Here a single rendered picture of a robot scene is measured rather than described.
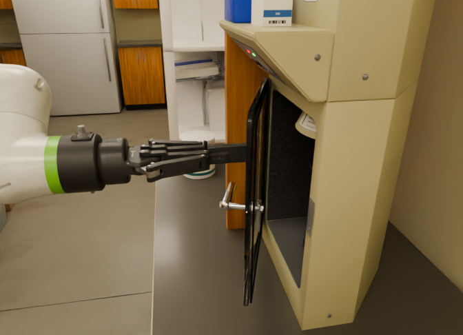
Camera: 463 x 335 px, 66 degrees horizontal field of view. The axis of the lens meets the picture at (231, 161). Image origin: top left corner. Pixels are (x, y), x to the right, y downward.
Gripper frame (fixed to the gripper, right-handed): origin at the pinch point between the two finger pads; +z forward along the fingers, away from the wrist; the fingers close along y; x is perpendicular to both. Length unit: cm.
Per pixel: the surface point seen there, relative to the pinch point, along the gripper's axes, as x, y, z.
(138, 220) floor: 131, 186, -39
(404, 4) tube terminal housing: -23.4, -6.9, 23.5
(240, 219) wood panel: 33.9, 30.0, 8.7
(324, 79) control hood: -13.5, -6.9, 13.0
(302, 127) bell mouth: -1.8, 6.0, 15.4
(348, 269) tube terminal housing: 22.5, -7.0, 21.8
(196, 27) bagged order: -12, 132, 6
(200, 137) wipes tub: 22, 68, 1
